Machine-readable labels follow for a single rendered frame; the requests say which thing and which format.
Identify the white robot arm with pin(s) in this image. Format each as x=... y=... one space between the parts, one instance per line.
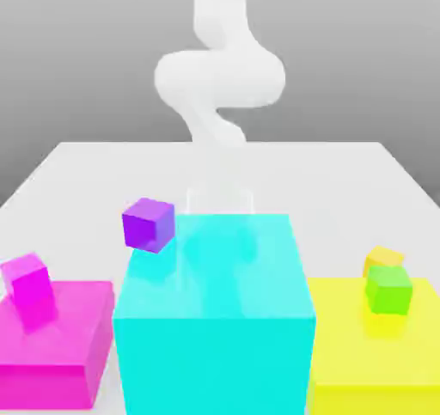
x=220 y=78

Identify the small purple cube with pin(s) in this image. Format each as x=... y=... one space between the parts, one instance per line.
x=146 y=226

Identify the small orange cube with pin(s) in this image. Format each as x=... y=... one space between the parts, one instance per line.
x=383 y=257

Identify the small green cube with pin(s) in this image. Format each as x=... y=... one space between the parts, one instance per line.
x=388 y=291

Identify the small magenta cube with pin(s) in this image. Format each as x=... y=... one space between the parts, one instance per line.
x=31 y=289

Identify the large cyan box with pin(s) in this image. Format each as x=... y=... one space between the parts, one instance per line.
x=213 y=336

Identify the large yellow box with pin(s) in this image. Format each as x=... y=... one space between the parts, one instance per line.
x=374 y=360

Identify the large magenta box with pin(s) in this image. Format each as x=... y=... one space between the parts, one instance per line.
x=51 y=346

